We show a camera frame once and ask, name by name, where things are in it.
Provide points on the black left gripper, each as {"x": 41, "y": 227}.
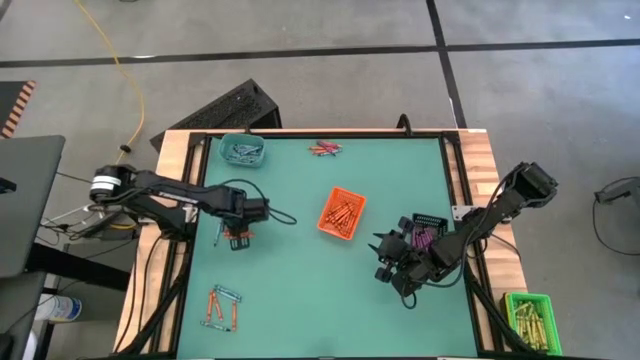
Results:
{"x": 250, "y": 210}

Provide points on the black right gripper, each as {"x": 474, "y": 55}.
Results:
{"x": 402, "y": 260}

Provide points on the orange crayon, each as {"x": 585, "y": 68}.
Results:
{"x": 209, "y": 306}
{"x": 234, "y": 315}
{"x": 320, "y": 151}
{"x": 218, "y": 306}
{"x": 315, "y": 147}
{"x": 226, "y": 234}

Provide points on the orange plastic basket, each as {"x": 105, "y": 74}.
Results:
{"x": 327, "y": 225}

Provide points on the teal plastic bin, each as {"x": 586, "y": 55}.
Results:
{"x": 226, "y": 141}

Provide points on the purple crayon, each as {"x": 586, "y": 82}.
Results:
{"x": 330, "y": 145}

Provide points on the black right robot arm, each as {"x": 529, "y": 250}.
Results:
{"x": 500, "y": 215}

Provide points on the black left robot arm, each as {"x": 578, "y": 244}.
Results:
{"x": 175, "y": 192}

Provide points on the black plastic basket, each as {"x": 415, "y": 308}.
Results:
{"x": 440, "y": 220}

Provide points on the green table mat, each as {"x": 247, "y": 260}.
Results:
{"x": 325, "y": 300}

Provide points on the black perforated metal case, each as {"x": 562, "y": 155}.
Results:
{"x": 225, "y": 110}

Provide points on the green plastic basket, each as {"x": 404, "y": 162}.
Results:
{"x": 510, "y": 300}

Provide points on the white blue plastic bottle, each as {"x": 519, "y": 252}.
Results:
{"x": 60, "y": 307}

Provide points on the grey desk top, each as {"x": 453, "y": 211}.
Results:
{"x": 25, "y": 200}

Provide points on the grey metal stand foot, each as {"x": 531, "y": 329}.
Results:
{"x": 620, "y": 189}

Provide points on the black mat orange striped edge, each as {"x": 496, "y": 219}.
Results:
{"x": 10, "y": 105}

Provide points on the black table edge frame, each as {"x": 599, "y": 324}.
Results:
{"x": 350, "y": 134}

